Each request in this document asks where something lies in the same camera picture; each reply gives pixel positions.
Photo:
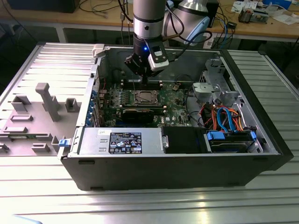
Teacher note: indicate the small black tower box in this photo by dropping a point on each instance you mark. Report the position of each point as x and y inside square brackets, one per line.
[213, 11]

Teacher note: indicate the black PC case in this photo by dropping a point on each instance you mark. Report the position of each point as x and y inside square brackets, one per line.
[163, 172]

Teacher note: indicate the transformer device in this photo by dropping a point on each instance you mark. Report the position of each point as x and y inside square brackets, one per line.
[245, 16]

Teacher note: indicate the grey plastic case latch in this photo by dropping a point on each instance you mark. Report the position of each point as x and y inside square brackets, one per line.
[98, 50]

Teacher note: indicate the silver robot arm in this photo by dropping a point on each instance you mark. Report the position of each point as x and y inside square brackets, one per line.
[148, 14]

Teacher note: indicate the wooden desk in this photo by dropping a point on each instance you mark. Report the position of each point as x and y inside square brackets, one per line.
[35, 21]

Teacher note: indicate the hard disk in blue carrier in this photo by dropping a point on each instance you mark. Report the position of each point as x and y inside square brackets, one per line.
[215, 135]

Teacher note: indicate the black graphics card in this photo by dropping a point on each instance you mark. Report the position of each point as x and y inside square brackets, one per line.
[137, 115]

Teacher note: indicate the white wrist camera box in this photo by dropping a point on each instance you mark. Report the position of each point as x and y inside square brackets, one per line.
[158, 61]

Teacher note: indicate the grey metal drive cage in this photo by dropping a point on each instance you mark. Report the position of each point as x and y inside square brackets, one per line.
[230, 96]

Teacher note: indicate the silver CPU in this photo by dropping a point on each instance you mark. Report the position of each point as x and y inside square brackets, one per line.
[146, 97]

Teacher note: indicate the black equipment box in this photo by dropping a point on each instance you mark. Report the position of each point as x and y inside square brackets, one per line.
[46, 5]

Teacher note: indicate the black label sticker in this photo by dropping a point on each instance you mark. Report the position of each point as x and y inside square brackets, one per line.
[126, 143]

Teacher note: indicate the metal locking lever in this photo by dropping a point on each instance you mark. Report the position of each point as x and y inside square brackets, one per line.
[133, 86]

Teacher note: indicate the black RAM slot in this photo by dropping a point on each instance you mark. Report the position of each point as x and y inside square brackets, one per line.
[154, 81]
[161, 108]
[161, 104]
[154, 88]
[154, 85]

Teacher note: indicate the white paper sheet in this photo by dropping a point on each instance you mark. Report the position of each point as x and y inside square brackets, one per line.
[238, 5]

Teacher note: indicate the blue plastic latch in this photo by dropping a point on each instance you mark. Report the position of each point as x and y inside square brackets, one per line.
[64, 142]

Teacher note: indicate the black plastic shroud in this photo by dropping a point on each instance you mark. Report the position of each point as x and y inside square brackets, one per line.
[182, 140]

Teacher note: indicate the grey power supply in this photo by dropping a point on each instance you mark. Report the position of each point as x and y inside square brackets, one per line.
[93, 142]

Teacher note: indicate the grey parts rack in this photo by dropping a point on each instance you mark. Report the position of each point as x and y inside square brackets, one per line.
[35, 116]

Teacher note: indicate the green motherboard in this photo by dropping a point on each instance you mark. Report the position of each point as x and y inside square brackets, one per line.
[172, 109]

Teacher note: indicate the round coin cell battery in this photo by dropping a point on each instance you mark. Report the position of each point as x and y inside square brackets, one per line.
[175, 87]

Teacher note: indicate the metal CPU socket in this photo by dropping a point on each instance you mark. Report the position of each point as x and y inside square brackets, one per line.
[134, 102]

